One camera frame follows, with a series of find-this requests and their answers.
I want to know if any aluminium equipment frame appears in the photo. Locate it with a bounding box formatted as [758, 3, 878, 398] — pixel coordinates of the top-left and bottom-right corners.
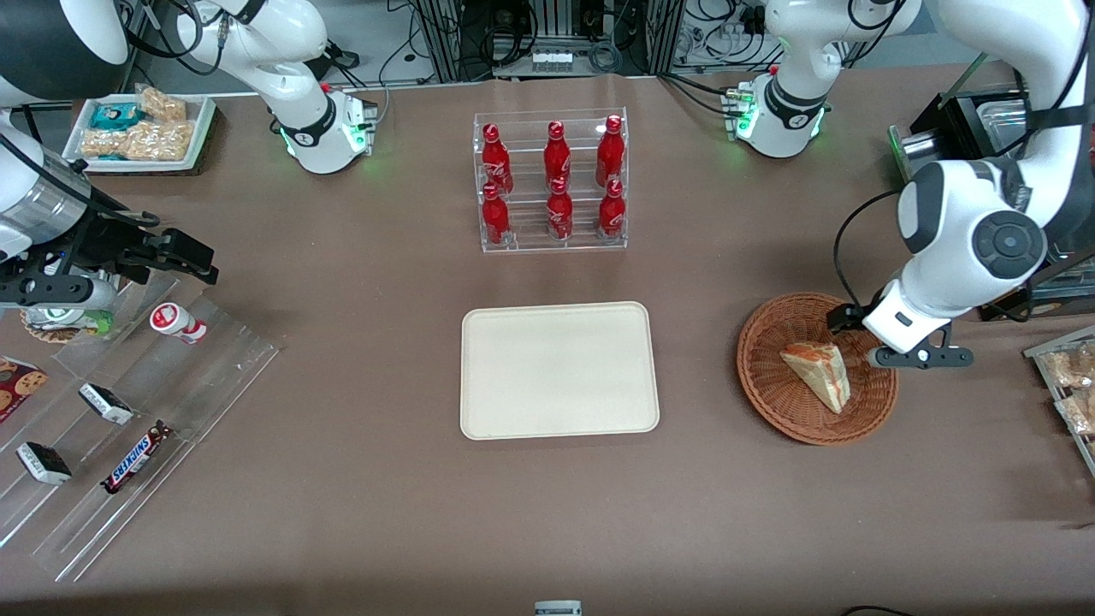
[409, 0, 687, 84]

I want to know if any clear bagged pastry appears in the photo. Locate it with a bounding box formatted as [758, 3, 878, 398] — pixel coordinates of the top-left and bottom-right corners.
[1045, 341, 1095, 388]
[1055, 389, 1095, 435]

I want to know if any white snack tray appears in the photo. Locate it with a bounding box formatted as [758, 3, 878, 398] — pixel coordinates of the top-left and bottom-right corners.
[62, 92, 217, 175]

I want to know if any metal wire tray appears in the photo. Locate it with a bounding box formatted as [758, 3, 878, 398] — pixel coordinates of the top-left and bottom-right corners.
[1024, 325, 1095, 477]

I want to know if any grey right wrist housing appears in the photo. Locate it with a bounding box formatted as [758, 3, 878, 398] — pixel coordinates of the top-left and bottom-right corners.
[0, 274, 118, 311]

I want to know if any teal snack pack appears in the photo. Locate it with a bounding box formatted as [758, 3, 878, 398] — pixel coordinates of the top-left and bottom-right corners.
[90, 102, 143, 130]

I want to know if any triangular sandwich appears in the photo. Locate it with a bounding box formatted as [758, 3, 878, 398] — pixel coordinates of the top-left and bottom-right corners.
[779, 341, 853, 415]

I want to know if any brown Snickers bar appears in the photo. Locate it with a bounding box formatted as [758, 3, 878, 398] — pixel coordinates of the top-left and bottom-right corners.
[101, 421, 173, 495]

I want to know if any large rice cracker pack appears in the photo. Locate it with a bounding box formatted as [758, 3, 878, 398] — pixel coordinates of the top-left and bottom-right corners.
[123, 120, 197, 163]

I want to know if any black food warmer appliance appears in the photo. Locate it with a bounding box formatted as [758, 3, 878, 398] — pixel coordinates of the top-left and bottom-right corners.
[888, 86, 1095, 323]

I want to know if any red cola bottle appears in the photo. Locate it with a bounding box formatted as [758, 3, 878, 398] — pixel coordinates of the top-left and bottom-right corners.
[481, 123, 514, 194]
[596, 115, 625, 187]
[481, 183, 512, 246]
[598, 180, 626, 238]
[544, 121, 572, 185]
[547, 177, 574, 240]

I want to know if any beige rectangular tray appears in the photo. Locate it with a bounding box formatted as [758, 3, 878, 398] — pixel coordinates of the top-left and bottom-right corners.
[460, 301, 660, 441]

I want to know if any red cookie pack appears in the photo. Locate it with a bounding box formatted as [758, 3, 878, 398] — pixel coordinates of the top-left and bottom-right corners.
[0, 356, 49, 424]

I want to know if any round brown wicker basket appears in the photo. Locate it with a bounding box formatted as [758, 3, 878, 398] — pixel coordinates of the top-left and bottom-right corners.
[737, 293, 899, 446]

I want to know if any small wicker coaster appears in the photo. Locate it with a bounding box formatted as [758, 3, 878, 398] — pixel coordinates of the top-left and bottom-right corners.
[21, 306, 91, 345]

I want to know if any clear acrylic bottle rack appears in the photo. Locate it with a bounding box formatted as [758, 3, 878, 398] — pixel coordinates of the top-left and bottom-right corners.
[473, 108, 629, 254]

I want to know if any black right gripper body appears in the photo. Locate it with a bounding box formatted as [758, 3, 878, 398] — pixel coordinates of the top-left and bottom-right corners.
[58, 214, 174, 284]

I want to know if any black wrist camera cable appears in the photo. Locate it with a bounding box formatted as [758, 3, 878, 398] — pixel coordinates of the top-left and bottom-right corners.
[832, 190, 901, 311]

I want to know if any clear plastic pan lid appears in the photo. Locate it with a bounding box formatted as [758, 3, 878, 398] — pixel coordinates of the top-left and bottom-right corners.
[982, 98, 1029, 131]

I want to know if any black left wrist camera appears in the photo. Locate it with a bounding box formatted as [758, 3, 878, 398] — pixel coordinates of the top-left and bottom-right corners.
[826, 301, 867, 335]

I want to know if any small white yogurt bottle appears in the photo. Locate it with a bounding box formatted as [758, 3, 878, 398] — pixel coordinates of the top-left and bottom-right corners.
[150, 302, 208, 345]

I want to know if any black and white snack bar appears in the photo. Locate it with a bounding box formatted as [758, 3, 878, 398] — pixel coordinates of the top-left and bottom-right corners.
[16, 441, 73, 486]
[79, 383, 135, 425]

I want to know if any clear bag of crackers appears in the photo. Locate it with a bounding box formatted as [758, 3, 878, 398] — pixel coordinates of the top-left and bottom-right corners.
[80, 127, 130, 158]

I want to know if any clear acrylic stepped shelf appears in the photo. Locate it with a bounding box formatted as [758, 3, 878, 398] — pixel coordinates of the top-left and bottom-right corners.
[0, 272, 284, 583]

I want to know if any small rice cracker pack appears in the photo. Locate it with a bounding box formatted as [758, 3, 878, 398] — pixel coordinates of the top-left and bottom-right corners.
[136, 86, 188, 122]

